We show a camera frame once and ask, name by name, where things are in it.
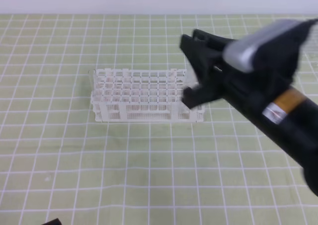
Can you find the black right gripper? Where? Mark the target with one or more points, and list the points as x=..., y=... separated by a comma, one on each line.
x=249, y=93

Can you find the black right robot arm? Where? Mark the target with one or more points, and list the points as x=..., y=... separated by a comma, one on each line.
x=291, y=122

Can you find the white plastic test tube rack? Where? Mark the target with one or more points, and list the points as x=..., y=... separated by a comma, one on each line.
x=125, y=95

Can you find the clear test tube in rack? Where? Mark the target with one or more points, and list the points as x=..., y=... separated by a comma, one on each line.
x=90, y=81

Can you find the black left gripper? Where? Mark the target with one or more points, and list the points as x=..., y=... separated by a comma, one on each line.
x=55, y=221

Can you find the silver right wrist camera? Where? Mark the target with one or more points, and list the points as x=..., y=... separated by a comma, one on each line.
x=253, y=48

